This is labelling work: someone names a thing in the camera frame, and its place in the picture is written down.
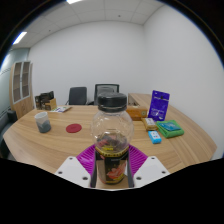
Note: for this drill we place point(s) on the green cloth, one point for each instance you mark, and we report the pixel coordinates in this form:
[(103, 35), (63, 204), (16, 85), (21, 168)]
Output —
[(170, 129)]

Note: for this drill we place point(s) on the kraft cardboard box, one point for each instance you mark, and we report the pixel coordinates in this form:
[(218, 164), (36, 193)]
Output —
[(51, 105)]

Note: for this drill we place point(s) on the large dark brown box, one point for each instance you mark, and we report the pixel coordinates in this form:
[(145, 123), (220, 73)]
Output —
[(46, 96)]

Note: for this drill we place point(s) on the clear drink bottle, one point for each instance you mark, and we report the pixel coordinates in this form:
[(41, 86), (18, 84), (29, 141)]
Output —
[(112, 133)]

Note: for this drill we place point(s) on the small yellow-brown packet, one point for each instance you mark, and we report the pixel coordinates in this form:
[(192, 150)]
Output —
[(149, 123)]

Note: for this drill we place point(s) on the black sofa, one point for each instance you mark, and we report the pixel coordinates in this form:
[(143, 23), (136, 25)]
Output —
[(12, 115)]

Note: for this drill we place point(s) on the grey and white mug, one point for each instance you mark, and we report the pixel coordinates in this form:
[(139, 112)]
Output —
[(43, 122)]

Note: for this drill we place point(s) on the purple packet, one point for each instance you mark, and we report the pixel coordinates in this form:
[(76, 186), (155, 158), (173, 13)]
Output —
[(158, 105)]

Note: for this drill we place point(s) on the small blue and white box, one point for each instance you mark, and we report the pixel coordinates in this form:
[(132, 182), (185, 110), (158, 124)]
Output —
[(155, 137)]

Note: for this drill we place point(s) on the flat round red coaster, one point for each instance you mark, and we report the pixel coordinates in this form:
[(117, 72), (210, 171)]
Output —
[(73, 128)]

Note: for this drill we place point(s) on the grey mesh office chair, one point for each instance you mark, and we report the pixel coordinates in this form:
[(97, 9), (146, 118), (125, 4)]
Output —
[(105, 88)]

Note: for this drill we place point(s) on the ceiling light panel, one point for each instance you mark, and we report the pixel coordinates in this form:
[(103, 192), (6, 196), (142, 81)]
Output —
[(20, 38), (74, 1)]

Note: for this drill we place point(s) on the black office chair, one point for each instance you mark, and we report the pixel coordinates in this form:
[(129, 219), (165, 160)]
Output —
[(77, 96)]

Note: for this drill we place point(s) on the white printed leaflet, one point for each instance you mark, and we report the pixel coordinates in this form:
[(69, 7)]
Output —
[(61, 109)]

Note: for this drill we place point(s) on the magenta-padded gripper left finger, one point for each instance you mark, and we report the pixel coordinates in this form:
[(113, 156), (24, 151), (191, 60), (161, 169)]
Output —
[(74, 170)]

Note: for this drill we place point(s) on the wooden side desk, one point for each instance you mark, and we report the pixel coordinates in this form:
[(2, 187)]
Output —
[(139, 99)]

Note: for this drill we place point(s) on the wooden cabinet with glass doors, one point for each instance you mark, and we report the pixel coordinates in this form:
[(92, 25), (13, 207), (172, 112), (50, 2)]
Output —
[(21, 96)]

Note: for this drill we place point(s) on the orange-brown box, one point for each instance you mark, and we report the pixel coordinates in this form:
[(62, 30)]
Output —
[(137, 112)]

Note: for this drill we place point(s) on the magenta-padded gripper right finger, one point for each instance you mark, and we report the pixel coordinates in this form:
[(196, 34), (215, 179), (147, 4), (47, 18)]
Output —
[(150, 170)]

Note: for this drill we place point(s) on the small dark brown box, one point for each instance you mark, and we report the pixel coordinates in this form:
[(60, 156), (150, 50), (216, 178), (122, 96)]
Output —
[(37, 102)]

